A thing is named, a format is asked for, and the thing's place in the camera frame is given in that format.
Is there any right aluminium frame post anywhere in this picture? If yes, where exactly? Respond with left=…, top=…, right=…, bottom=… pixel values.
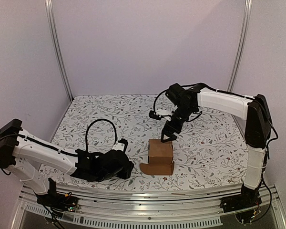
left=227, top=0, right=253, bottom=92

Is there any aluminium front rail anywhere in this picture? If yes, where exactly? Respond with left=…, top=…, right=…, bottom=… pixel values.
left=10, top=183, right=286, bottom=229

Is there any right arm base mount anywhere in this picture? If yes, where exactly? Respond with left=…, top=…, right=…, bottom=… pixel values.
left=219, top=184, right=262, bottom=212

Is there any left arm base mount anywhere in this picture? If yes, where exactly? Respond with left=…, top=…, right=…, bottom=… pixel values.
left=37, top=178, right=79, bottom=212

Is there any brown cardboard box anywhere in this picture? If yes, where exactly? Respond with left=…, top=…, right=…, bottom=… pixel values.
left=139, top=139, right=174, bottom=176

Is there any floral patterned table mat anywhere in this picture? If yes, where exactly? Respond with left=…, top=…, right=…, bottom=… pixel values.
left=40, top=95, right=248, bottom=192

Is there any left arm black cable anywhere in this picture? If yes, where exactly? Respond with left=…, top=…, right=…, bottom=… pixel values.
left=84, top=118, right=117, bottom=153

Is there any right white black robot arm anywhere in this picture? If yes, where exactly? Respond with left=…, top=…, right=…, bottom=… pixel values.
left=155, top=83, right=278, bottom=208

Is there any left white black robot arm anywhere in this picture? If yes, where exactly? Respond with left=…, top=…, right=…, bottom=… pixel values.
left=0, top=119, right=134, bottom=207

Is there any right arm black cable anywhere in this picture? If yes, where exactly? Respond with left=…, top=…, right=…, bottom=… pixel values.
left=153, top=83, right=255, bottom=113

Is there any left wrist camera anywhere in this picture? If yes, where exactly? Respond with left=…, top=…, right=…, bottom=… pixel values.
left=114, top=138, right=128, bottom=153

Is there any left aluminium frame post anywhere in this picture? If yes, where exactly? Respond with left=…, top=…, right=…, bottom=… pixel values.
left=44, top=0, right=74, bottom=102

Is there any aluminium frame post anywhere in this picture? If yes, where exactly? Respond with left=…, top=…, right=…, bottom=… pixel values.
left=44, top=0, right=74, bottom=102
left=227, top=0, right=253, bottom=92

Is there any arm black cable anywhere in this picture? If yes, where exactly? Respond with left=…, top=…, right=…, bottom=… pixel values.
left=153, top=83, right=255, bottom=113
left=84, top=118, right=117, bottom=153

